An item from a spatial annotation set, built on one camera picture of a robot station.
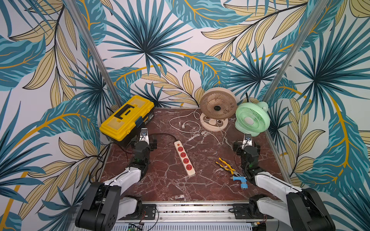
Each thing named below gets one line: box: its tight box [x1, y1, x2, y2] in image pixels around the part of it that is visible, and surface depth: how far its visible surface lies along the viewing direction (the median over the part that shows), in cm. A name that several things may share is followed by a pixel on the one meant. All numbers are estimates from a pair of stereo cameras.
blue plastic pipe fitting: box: [232, 175, 249, 190], surface depth 81 cm
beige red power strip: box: [173, 140, 196, 177], surface depth 92 cm
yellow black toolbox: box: [99, 95, 155, 142], surface depth 92 cm
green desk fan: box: [234, 101, 271, 137], surface depth 87 cm
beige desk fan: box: [199, 87, 238, 132], surface depth 94 cm
